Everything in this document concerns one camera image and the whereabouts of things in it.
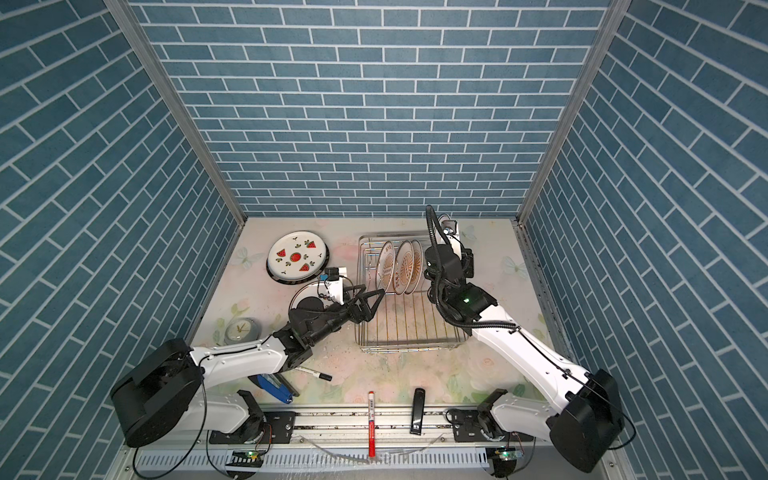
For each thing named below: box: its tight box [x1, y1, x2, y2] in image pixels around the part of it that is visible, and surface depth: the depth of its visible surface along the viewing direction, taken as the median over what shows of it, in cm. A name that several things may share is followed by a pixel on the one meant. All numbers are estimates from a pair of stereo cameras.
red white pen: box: [368, 391, 376, 458], surface depth 75 cm
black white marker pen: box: [295, 366, 333, 382], surface depth 84 cm
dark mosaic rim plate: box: [266, 249, 329, 285], surface depth 105 cm
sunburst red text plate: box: [376, 240, 396, 293], surface depth 101 cm
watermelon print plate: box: [266, 230, 330, 285], surface depth 107 cm
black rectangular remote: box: [410, 388, 426, 436], surface depth 75 cm
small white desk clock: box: [224, 317, 262, 345], surface depth 88 cm
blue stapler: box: [248, 373, 300, 404], surface depth 80 cm
